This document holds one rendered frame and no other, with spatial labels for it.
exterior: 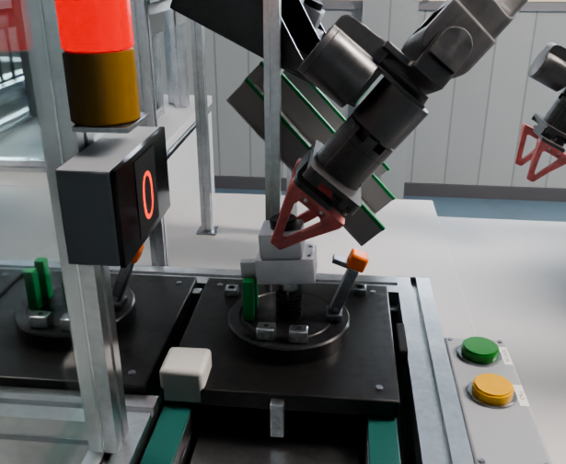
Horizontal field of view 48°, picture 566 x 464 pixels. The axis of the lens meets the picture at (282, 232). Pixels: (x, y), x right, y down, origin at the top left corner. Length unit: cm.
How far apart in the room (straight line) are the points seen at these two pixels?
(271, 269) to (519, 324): 47
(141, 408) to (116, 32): 37
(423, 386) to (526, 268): 56
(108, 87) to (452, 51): 32
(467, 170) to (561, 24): 94
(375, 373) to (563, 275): 60
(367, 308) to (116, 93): 45
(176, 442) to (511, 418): 32
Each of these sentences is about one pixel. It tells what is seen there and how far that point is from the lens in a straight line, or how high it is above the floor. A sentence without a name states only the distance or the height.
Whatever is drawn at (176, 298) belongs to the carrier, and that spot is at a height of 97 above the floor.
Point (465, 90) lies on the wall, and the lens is 393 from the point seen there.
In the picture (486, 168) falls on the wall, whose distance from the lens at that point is 407.
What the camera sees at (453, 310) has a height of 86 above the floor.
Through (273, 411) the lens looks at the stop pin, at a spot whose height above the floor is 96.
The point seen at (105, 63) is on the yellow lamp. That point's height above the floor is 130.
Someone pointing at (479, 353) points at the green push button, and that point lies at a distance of 74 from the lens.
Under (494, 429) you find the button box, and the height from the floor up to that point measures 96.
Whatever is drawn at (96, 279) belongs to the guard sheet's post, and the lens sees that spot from 53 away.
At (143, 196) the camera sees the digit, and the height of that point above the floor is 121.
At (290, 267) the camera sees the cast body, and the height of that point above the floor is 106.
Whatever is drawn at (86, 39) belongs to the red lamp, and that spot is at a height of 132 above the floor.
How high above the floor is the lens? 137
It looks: 23 degrees down
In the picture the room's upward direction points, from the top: straight up
